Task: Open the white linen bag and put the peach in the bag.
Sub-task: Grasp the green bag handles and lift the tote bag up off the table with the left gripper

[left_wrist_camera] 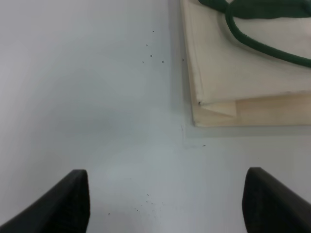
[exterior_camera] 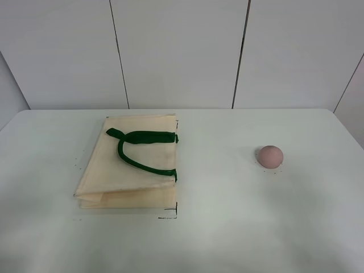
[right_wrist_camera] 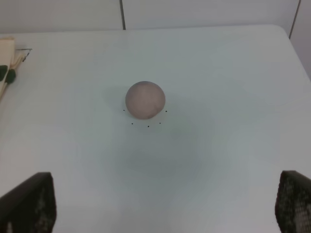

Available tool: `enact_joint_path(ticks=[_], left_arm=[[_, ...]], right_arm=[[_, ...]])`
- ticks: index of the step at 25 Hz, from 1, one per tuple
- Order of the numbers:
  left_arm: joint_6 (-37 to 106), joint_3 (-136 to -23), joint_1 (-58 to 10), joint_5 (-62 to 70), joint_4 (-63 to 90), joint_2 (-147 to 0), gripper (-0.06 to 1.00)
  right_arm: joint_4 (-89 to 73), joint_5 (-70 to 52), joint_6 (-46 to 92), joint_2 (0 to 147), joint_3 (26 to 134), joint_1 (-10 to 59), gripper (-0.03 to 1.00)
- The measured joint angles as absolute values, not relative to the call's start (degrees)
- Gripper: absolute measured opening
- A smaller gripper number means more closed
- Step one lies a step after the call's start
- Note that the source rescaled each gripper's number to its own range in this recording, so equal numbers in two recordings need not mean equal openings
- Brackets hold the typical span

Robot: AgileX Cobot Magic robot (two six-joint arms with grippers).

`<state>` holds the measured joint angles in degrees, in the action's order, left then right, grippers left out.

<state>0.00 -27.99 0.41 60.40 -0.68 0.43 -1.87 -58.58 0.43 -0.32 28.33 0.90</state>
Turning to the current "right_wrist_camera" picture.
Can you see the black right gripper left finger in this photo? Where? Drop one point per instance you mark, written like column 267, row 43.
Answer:
column 30, row 207

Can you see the pink peach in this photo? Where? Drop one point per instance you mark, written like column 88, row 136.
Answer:
column 144, row 100

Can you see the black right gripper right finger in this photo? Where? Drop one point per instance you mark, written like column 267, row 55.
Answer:
column 293, row 203

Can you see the white linen bag green handles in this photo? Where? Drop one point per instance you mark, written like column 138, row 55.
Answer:
column 10, row 60

